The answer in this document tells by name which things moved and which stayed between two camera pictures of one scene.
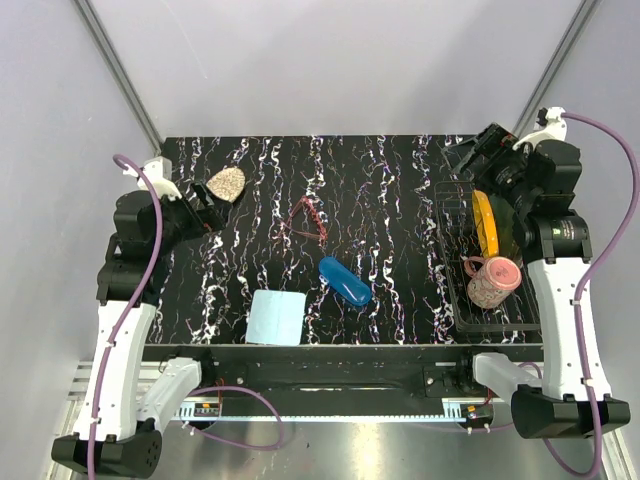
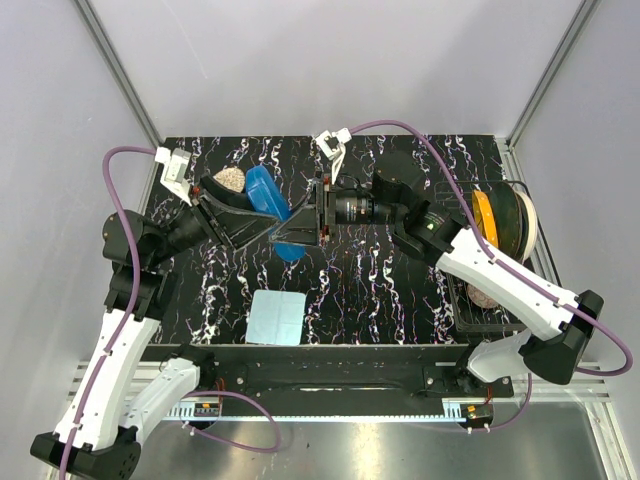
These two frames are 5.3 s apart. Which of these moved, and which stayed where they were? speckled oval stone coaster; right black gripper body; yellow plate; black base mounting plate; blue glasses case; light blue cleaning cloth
Moved: blue glasses case; right black gripper body
Stayed: light blue cleaning cloth; speckled oval stone coaster; black base mounting plate; yellow plate
